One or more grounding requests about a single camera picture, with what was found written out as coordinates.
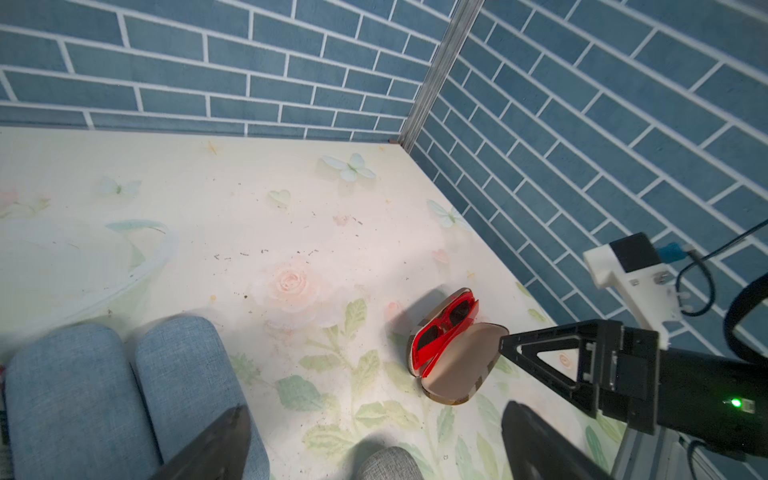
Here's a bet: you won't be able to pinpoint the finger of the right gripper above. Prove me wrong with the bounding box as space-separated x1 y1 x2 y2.
498 321 599 417

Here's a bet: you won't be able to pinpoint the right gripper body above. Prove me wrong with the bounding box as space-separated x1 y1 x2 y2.
575 320 660 434

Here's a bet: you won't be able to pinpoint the red frame sunglasses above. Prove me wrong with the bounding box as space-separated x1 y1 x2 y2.
408 288 479 378

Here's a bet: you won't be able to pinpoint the blue case yellow glasses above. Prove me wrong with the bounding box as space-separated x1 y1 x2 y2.
5 324 162 479

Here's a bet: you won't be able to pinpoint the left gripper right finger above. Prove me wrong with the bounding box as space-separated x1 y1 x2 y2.
501 401 611 480

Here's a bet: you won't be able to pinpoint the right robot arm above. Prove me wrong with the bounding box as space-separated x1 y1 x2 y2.
499 320 767 458

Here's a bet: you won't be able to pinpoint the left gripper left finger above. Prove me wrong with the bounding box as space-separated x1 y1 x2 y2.
151 405 251 480

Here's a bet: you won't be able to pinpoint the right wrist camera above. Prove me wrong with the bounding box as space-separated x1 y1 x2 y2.
583 233 682 350

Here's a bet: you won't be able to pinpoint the light blue case white sunglasses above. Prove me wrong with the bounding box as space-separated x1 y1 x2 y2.
135 316 247 463

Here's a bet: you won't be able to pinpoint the grey case tortoise sunglasses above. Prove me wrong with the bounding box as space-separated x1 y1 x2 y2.
356 447 424 480

